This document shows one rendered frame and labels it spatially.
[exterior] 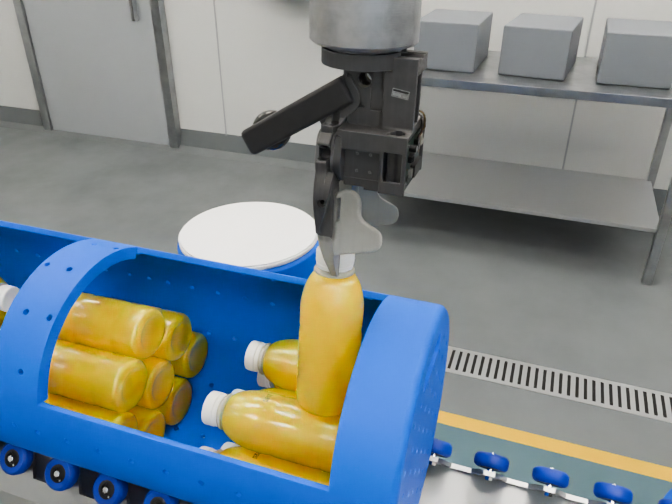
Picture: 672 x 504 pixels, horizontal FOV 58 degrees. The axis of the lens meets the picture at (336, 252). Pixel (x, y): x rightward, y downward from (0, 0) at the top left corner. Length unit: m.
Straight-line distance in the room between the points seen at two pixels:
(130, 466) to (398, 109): 0.47
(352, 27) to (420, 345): 0.30
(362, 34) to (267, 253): 0.72
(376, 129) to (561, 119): 3.38
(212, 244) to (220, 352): 0.32
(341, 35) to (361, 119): 0.08
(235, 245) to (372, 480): 0.69
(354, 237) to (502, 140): 3.41
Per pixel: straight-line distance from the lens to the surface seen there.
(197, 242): 1.21
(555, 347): 2.73
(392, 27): 0.49
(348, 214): 0.55
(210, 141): 4.62
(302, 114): 0.54
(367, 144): 0.52
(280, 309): 0.86
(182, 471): 0.69
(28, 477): 0.97
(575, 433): 2.37
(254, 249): 1.16
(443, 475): 0.90
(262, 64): 4.27
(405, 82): 0.51
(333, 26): 0.50
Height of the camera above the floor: 1.61
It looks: 30 degrees down
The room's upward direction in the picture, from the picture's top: straight up
